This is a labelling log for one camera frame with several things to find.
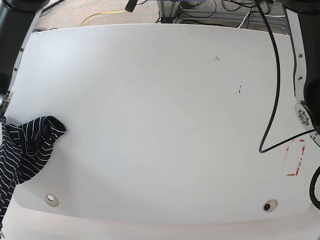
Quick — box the black white striped T-shirt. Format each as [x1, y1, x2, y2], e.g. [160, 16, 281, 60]
[0, 116, 67, 221]

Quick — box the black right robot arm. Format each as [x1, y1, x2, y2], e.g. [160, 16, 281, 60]
[0, 0, 49, 116]

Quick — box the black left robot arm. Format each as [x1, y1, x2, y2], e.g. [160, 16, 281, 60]
[280, 0, 320, 145]

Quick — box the red tape rectangle marking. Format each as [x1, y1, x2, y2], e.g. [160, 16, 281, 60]
[282, 138, 306, 177]

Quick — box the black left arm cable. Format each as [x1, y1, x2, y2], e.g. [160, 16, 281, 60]
[253, 0, 320, 208]

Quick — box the aluminium frame stand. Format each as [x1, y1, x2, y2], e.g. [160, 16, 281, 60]
[156, 0, 181, 24]

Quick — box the yellow floor cable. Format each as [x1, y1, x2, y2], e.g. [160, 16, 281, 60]
[79, 9, 126, 27]

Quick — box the left table cable grommet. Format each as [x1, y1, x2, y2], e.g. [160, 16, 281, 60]
[44, 194, 59, 208]

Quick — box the table cable grommet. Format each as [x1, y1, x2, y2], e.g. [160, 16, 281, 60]
[44, 194, 59, 208]
[262, 199, 278, 212]

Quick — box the right table cable grommet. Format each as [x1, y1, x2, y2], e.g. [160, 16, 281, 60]
[262, 199, 278, 212]

